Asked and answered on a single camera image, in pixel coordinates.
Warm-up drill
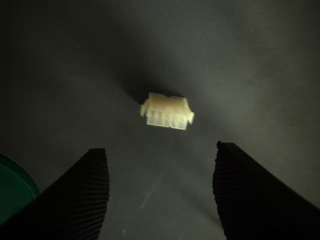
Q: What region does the small white plastic terminal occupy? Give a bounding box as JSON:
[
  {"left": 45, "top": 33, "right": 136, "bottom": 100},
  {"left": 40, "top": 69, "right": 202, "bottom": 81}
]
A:
[{"left": 140, "top": 91, "right": 196, "bottom": 132}]

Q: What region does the round green lid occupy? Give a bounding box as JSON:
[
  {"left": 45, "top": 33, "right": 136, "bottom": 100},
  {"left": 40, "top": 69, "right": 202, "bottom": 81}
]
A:
[{"left": 0, "top": 153, "right": 41, "bottom": 224}]

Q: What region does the dark grey mat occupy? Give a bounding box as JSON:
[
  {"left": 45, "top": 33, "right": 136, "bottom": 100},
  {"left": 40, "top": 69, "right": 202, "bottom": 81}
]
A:
[{"left": 0, "top": 0, "right": 320, "bottom": 240}]

